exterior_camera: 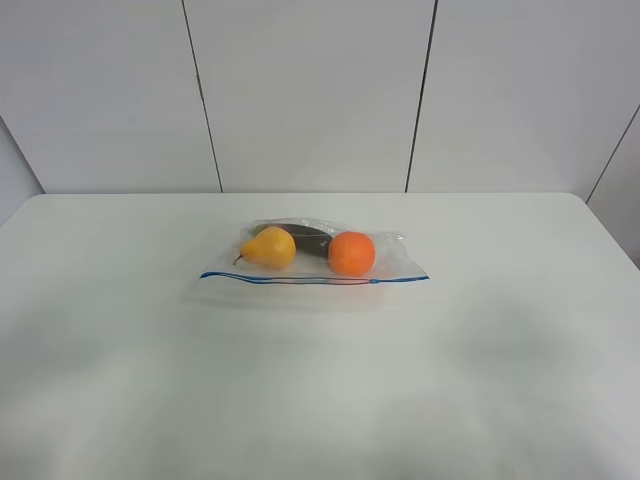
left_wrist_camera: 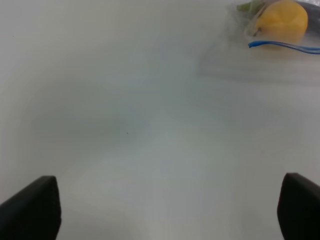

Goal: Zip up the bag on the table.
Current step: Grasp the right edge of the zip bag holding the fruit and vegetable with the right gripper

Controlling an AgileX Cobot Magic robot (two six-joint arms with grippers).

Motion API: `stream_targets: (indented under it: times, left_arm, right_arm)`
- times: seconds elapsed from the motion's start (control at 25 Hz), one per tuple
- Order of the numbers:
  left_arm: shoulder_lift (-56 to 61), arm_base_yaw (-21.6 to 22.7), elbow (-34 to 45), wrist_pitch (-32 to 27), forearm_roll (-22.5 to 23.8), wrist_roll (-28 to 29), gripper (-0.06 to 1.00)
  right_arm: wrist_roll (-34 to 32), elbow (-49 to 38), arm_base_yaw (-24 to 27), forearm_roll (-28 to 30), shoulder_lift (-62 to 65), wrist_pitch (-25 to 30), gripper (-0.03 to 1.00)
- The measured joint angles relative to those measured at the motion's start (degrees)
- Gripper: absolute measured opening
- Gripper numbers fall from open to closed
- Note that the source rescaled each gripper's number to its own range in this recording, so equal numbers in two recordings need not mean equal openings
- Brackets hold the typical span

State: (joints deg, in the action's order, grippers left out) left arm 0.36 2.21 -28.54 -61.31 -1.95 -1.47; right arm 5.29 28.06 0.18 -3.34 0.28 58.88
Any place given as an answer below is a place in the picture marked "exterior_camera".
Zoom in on yellow pear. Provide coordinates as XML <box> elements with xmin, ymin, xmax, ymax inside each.
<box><xmin>233</xmin><ymin>226</ymin><xmax>297</xmax><ymax>270</ymax></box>

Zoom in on orange fruit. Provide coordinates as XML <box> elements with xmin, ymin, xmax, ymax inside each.
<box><xmin>328</xmin><ymin>231</ymin><xmax>376</xmax><ymax>277</ymax></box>

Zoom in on dark purple eggplant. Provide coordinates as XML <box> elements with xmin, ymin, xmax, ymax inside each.
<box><xmin>254</xmin><ymin>223</ymin><xmax>333</xmax><ymax>259</ymax></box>

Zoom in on clear zip bag blue seal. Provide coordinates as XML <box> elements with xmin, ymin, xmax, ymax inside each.
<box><xmin>200</xmin><ymin>218</ymin><xmax>429</xmax><ymax>285</ymax></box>

